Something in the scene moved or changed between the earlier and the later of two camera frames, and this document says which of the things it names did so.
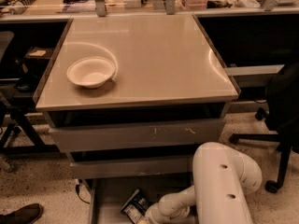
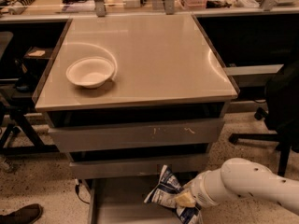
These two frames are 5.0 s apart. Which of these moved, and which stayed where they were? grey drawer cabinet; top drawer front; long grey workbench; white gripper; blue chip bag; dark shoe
Moved: blue chip bag; white gripper
Stayed: top drawer front; long grey workbench; grey drawer cabinet; dark shoe
